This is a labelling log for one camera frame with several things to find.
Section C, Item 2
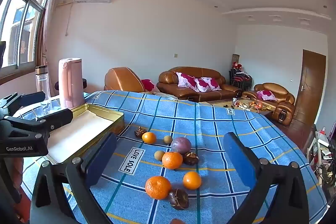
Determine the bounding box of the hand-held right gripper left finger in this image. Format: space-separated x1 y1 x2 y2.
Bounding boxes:
30 132 118 224

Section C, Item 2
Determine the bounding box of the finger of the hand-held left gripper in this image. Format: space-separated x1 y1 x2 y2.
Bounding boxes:
0 91 46 110
7 108 74 139

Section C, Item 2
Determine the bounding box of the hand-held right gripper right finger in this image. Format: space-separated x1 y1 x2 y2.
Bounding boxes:
223 132 310 224

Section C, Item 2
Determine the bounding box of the gold metal tin tray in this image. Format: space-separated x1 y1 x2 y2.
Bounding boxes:
47 103 125 164

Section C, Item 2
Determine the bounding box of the small smooth orange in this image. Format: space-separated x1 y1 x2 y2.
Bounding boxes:
183 171 202 190
142 132 157 145

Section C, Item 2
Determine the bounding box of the purple passion fruit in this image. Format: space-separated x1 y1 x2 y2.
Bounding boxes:
171 137 192 154

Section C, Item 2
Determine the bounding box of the large bumpy mandarin orange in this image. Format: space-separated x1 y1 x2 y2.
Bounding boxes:
145 176 172 200
162 152 183 170

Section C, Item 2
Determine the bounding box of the clear glass water bottle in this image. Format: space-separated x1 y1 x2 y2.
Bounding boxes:
35 65 53 115

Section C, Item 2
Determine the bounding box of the pink electric kettle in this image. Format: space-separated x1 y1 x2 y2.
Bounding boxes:
58 57 86 108

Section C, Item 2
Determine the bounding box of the blue plaid tablecloth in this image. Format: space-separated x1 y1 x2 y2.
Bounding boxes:
13 90 328 224

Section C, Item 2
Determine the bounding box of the cluttered coffee table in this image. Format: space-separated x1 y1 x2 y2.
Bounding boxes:
198 98 275 117

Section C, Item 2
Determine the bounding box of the pink floral pillow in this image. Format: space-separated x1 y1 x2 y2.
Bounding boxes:
176 72 200 92
257 90 277 101
194 77 222 92

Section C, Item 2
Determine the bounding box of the brown leather armchair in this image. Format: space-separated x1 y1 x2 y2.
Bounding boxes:
241 83 296 126
104 67 146 92

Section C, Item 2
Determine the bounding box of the stack of dark chairs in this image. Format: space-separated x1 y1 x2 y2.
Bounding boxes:
230 68 252 90

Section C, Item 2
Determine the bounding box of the large framed window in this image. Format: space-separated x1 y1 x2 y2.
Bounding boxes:
0 0 53 80

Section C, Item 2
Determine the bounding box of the cluttered white shelf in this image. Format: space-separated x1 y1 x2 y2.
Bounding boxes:
307 122 336 188

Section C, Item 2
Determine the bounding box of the beige curtain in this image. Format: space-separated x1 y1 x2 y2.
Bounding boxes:
39 0 70 67

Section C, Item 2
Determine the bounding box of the red pillow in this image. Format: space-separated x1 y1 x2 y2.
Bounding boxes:
141 79 155 92

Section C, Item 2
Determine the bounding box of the brown wooden door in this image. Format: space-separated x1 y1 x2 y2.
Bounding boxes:
293 49 326 125

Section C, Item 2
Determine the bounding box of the brown leather three-seat sofa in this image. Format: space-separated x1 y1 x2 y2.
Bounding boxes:
157 67 243 103

